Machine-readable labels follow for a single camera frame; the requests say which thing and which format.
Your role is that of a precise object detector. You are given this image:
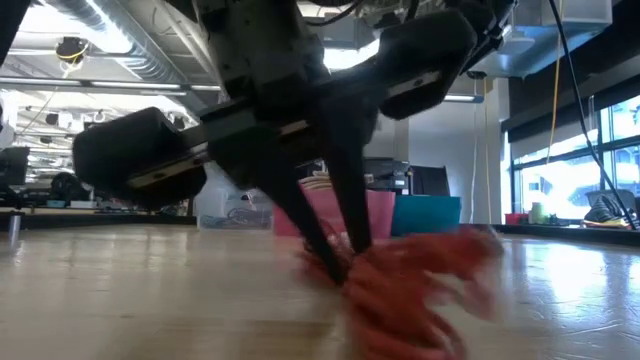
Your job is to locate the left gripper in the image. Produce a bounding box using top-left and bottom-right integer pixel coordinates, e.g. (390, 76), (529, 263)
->
(71, 0), (477, 288)

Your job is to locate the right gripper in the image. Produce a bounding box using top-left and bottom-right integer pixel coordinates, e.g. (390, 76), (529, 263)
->
(463, 0), (518, 72)

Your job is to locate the red cable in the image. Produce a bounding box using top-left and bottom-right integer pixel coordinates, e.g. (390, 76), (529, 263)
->
(296, 224), (504, 360)

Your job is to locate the pink plastic bin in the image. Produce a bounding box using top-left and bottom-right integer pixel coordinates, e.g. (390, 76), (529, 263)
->
(272, 188), (397, 238)

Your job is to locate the black monitor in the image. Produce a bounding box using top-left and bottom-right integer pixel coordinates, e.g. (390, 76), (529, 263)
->
(362, 156), (413, 196)

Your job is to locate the teal plastic bin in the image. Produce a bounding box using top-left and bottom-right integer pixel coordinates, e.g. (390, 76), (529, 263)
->
(391, 194), (462, 238)

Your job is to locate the black cloth screen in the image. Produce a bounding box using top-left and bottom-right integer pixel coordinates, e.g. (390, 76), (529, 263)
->
(409, 164), (452, 198)

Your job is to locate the clear plastic bin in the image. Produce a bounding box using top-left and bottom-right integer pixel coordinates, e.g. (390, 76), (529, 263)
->
(196, 174), (276, 232)

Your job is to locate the yellow-green bottle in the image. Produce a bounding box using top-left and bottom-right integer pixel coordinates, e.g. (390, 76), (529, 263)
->
(529, 200), (549, 226)

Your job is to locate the grey mesh office chair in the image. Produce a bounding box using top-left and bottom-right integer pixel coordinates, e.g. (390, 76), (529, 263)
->
(584, 188), (639, 212)

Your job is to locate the striped bag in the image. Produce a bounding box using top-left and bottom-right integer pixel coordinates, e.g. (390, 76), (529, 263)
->
(581, 193), (640, 229)

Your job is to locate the long ceiling light bar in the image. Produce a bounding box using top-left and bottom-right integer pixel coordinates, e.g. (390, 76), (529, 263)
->
(0, 76), (485, 104)

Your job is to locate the dark computer monitor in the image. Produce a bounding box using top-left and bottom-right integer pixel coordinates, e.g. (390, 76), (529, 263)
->
(0, 145), (32, 191)

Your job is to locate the yellow hanging cable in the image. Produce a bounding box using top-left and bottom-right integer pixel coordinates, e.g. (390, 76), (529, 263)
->
(544, 0), (566, 167)

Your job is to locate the black hanging cable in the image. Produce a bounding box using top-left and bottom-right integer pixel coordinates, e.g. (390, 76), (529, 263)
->
(548, 0), (638, 233)

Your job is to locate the black aluminium table frame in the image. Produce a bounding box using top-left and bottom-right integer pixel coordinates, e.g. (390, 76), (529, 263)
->
(0, 209), (640, 247)

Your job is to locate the silver metal post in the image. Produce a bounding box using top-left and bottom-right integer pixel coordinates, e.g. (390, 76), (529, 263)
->
(8, 209), (23, 249)

